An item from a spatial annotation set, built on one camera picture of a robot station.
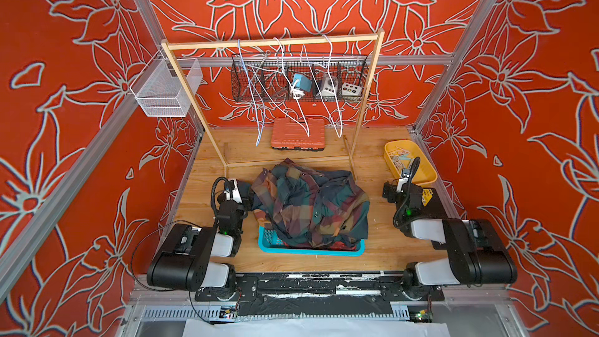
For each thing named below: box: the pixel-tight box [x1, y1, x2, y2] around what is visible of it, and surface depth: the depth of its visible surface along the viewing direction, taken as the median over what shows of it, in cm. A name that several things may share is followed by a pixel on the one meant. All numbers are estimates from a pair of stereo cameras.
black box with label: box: [418, 187, 448, 219], surface depth 92 cm
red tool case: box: [271, 117, 326, 152], surface depth 109 cm
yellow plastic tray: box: [383, 139, 438, 185], surface depth 106 cm
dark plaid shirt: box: [251, 157, 371, 251], surface depth 78 cm
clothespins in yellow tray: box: [387, 145, 412, 170], surface depth 109 cm
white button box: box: [341, 81, 363, 97], surface depth 96 cm
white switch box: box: [315, 74, 339, 97], surface depth 92 cm
